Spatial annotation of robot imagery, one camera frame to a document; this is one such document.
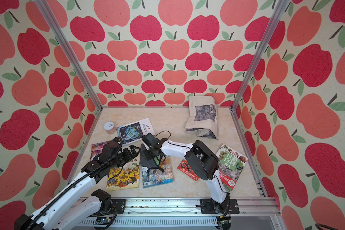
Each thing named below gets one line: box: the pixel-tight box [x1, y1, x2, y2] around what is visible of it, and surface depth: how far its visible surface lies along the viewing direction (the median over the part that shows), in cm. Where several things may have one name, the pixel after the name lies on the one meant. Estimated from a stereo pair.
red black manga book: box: [176, 159, 201, 183], surface depth 88 cm
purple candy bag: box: [90, 140, 112, 162], surface depth 96 cm
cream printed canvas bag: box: [184, 95, 219, 140], surface depth 110 cm
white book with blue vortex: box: [116, 117, 156, 147], surface depth 109 cm
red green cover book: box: [215, 143, 249, 193], surface depth 88 cm
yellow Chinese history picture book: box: [105, 153, 141, 192], surface depth 84 cm
